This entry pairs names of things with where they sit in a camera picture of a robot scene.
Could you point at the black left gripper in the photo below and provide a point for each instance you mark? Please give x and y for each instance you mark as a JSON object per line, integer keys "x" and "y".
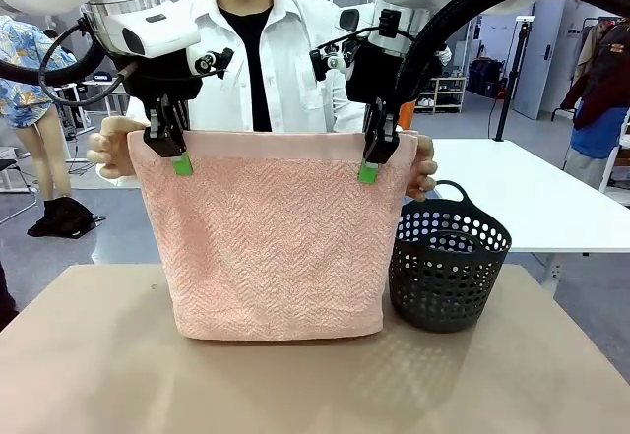
{"x": 162, "y": 80}

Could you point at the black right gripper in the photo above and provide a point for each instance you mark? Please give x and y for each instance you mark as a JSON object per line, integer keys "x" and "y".
{"x": 374, "y": 72}

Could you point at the pink towel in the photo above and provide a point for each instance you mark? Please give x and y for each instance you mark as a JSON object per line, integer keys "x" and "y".
{"x": 275, "y": 237}

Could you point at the dark grey perforated basket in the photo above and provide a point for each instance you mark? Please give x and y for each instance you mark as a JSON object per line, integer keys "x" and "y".
{"x": 443, "y": 281}

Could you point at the person's left hand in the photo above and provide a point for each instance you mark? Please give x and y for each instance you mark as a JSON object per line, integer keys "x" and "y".
{"x": 424, "y": 168}

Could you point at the person's right hand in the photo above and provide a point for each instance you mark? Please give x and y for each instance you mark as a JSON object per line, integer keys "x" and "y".
{"x": 113, "y": 148}

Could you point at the wooden shoe shelf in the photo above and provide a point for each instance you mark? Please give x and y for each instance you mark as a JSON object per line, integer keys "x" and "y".
{"x": 445, "y": 94}

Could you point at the black suitcase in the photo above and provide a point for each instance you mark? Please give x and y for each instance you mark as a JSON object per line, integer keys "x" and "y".
{"x": 485, "y": 77}

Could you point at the person in white shirt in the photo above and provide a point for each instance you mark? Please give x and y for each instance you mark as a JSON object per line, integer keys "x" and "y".
{"x": 295, "y": 60}

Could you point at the black backpack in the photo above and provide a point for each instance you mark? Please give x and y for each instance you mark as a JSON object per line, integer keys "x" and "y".
{"x": 66, "y": 217}

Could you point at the white table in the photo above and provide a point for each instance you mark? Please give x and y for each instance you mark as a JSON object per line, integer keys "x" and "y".
{"x": 517, "y": 183}

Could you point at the black tripod stand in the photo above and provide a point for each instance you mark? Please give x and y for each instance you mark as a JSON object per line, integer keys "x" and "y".
{"x": 512, "y": 70}

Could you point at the mannequin in floral shirt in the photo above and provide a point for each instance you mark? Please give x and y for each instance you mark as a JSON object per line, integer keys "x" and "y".
{"x": 19, "y": 84}

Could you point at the grey metal chair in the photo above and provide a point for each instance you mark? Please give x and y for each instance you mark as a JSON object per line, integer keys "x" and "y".
{"x": 17, "y": 193}

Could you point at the grey door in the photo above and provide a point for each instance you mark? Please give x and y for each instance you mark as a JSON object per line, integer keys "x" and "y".
{"x": 539, "y": 60}

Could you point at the blue garment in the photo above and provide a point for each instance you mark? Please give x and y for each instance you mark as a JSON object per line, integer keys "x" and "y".
{"x": 598, "y": 134}

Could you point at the beige coat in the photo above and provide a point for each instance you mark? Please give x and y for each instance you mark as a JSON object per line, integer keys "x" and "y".
{"x": 588, "y": 50}

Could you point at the dark brown jacket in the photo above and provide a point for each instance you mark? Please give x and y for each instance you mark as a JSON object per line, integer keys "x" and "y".
{"x": 608, "y": 70}

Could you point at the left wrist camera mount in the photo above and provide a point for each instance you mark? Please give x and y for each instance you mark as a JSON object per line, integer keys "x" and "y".
{"x": 206, "y": 63}

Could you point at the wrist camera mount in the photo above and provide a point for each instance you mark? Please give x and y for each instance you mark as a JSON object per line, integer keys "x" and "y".
{"x": 334, "y": 62}
{"x": 206, "y": 63}

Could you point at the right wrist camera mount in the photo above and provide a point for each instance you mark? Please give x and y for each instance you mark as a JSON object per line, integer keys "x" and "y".
{"x": 334, "y": 62}

